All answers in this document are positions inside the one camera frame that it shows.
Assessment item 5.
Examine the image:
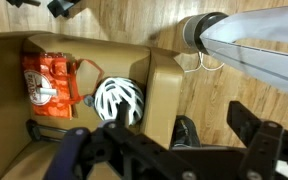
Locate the white floor cable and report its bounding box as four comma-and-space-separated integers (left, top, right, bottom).
183, 51, 226, 74

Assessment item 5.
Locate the black stand foot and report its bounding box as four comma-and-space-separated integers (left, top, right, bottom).
5, 0, 42, 8
47, 0, 82, 18

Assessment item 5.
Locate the black shoe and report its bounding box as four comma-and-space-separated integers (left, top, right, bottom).
169, 114, 202, 149

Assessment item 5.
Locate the orange printed shopping bag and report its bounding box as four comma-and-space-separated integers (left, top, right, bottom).
21, 51, 106, 120

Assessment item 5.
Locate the cardboard box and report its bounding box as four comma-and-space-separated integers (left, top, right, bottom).
0, 30, 185, 180

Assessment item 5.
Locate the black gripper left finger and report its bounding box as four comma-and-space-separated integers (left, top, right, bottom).
43, 101, 198, 180

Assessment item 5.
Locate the white vented bicycle helmet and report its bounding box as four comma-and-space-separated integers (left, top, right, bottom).
83, 76, 146, 127

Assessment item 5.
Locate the white cylindrical tube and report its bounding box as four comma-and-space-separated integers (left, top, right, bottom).
38, 87, 58, 98

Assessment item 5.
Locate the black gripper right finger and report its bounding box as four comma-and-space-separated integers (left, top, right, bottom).
226, 100, 288, 180

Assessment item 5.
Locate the black bicycle U-lock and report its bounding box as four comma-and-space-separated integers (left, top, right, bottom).
25, 119, 68, 143

